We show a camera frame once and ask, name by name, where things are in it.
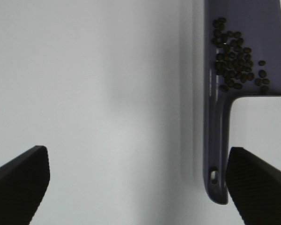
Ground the purple plastic dustpan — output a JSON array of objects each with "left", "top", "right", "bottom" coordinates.
[{"left": 203, "top": 0, "right": 281, "bottom": 204}]

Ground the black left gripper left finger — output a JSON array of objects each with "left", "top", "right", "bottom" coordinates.
[{"left": 0, "top": 146, "right": 50, "bottom": 225}]

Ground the pile of coffee beans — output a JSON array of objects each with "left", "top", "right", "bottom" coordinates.
[{"left": 211, "top": 17, "right": 270, "bottom": 95}]

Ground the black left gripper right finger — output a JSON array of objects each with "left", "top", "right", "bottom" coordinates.
[{"left": 226, "top": 147, "right": 281, "bottom": 225}]

